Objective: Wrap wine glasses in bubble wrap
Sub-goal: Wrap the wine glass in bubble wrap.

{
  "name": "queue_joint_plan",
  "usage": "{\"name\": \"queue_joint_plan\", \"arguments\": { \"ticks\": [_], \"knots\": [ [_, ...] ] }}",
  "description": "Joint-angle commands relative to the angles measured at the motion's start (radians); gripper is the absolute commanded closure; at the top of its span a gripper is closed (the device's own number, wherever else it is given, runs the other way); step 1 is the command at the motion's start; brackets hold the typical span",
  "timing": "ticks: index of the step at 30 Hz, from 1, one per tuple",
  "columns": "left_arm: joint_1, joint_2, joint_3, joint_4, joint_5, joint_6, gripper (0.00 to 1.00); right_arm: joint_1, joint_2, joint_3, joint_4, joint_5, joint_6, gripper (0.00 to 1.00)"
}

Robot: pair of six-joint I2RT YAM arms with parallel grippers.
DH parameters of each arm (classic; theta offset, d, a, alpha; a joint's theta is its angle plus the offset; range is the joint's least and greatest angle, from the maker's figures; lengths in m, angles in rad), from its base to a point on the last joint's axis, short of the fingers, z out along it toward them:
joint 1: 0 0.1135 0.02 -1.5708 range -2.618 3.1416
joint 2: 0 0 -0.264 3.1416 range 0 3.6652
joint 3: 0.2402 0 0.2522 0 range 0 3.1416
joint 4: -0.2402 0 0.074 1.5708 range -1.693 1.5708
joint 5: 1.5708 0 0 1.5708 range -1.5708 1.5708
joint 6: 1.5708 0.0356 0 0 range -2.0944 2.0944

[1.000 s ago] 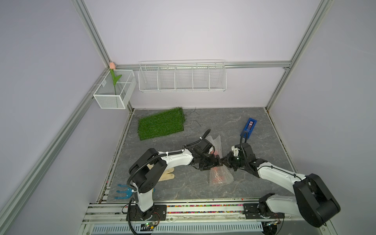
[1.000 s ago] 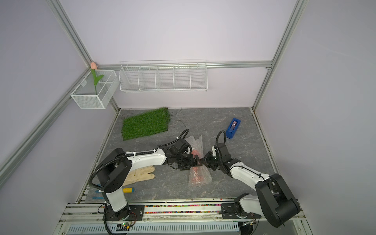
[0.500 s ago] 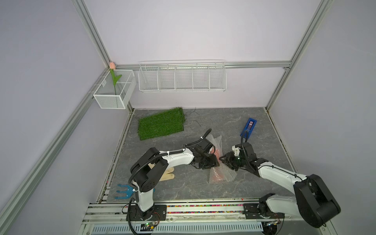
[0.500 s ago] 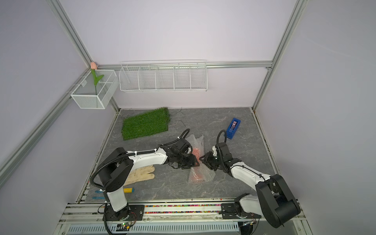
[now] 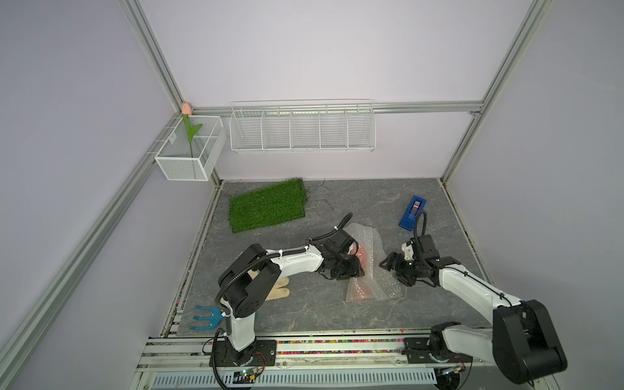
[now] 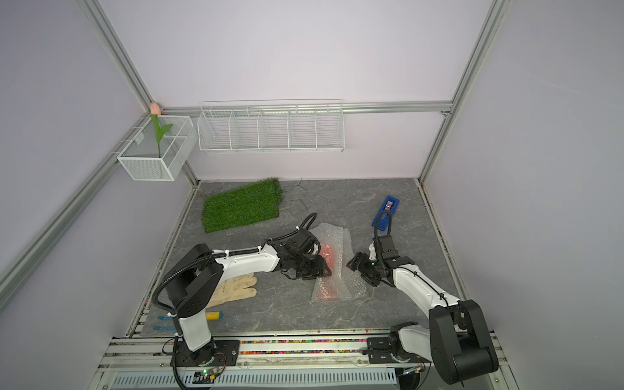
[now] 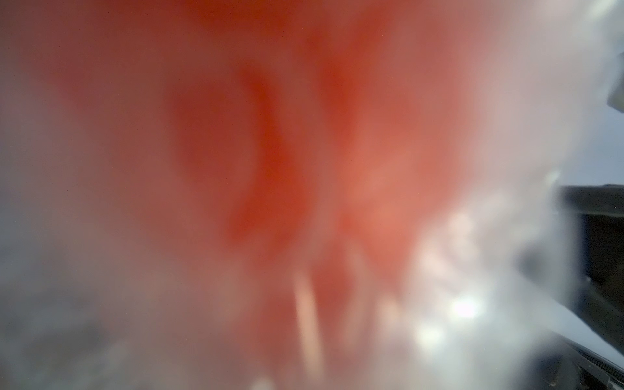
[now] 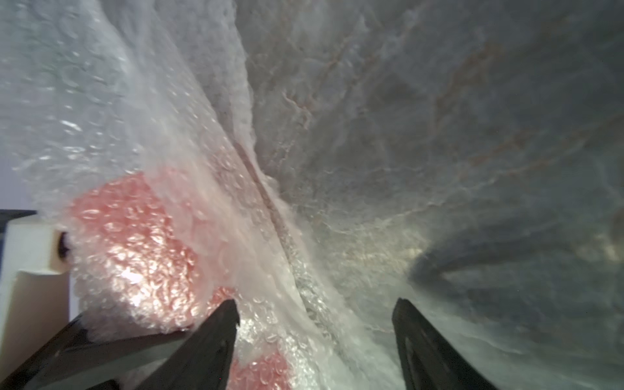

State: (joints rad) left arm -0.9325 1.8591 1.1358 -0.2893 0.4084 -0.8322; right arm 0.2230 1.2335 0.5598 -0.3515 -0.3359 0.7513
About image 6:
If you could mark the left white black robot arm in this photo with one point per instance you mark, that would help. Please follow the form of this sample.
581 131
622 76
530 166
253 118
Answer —
186 290

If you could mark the yellow blue handled tool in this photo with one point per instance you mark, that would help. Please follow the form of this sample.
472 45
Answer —
165 322

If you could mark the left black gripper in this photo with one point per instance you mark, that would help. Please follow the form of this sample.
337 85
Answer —
318 269

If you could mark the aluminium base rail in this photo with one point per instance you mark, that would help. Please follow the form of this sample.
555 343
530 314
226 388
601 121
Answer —
336 348

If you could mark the clear bubble wrap sheet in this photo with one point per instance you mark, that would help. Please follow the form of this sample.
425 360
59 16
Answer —
343 284

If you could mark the blue tape dispenser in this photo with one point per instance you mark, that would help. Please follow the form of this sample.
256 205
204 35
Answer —
386 211

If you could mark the green artificial grass mat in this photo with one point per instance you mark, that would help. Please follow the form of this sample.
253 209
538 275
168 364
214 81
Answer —
243 206

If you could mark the cream work glove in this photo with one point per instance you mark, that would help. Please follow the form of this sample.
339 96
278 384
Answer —
235 289

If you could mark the artificial pink tulip flower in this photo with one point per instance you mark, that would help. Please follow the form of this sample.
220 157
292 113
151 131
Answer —
159 130

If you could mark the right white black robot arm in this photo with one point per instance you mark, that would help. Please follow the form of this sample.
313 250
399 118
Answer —
457 340

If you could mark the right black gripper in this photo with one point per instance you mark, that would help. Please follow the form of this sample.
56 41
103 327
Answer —
359 259

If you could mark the white mesh wall basket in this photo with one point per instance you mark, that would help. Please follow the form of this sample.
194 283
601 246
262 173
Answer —
140 156

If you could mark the red plastic wine glass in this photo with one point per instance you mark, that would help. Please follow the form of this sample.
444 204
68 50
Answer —
325 289

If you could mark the white wire wall shelf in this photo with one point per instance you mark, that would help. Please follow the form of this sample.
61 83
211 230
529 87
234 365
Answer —
271 125

